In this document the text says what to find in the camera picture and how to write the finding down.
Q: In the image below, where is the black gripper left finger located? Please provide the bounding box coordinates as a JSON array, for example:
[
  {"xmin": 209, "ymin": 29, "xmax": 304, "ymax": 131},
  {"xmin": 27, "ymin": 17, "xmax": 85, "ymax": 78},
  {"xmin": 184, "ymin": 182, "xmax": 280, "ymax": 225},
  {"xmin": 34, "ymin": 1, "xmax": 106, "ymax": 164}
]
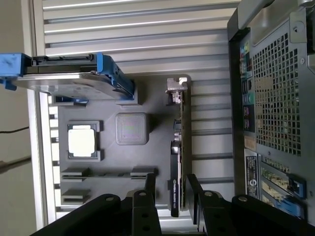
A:
[{"xmin": 29, "ymin": 173, "xmax": 162, "ymax": 236}]

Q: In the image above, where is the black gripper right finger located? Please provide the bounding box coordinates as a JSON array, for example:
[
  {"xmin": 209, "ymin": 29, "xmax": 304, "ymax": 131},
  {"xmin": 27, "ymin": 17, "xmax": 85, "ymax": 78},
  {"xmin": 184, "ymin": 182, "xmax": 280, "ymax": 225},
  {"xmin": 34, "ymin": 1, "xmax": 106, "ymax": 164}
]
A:
[{"xmin": 186, "ymin": 173, "xmax": 315, "ymax": 236}]

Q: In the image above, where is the green graphics card black shroud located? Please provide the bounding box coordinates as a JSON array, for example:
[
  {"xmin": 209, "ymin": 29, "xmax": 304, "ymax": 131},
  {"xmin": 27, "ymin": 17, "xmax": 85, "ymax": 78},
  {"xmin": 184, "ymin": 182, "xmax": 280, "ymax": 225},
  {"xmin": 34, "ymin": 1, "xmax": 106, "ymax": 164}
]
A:
[{"xmin": 166, "ymin": 76, "xmax": 193, "ymax": 218}]

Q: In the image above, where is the grey plastic parts rack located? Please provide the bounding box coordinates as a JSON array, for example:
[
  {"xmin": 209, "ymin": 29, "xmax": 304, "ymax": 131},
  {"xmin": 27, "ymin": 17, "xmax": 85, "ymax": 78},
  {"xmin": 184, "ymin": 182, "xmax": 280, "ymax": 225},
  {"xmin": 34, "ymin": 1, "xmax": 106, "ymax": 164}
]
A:
[{"xmin": 48, "ymin": 73, "xmax": 193, "ymax": 212}]

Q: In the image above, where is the silver CPU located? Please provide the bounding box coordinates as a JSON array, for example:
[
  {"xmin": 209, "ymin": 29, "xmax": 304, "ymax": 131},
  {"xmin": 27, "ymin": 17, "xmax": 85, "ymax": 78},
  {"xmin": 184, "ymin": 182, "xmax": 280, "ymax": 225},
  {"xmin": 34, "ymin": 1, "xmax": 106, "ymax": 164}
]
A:
[{"xmin": 67, "ymin": 124, "xmax": 98, "ymax": 158}]

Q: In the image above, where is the grey open PC case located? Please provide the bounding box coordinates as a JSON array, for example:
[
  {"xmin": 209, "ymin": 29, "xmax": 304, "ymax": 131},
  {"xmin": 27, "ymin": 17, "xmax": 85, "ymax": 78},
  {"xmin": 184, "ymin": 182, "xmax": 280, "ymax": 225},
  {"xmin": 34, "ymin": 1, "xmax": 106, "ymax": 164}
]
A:
[{"xmin": 227, "ymin": 0, "xmax": 315, "ymax": 219}]

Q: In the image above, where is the hard disk in blue carrier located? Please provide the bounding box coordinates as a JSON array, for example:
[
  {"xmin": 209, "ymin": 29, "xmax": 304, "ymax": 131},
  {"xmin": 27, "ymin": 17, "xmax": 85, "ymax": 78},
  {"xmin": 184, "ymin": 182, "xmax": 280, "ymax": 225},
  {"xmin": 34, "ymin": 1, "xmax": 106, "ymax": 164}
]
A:
[{"xmin": 0, "ymin": 52, "xmax": 135, "ymax": 101}]

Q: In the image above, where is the thin black floor cable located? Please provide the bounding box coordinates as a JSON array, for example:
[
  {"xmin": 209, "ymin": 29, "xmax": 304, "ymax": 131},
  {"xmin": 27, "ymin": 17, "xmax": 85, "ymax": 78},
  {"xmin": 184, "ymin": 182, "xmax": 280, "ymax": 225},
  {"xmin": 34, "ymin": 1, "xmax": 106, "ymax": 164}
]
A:
[{"xmin": 0, "ymin": 125, "xmax": 32, "ymax": 134}]

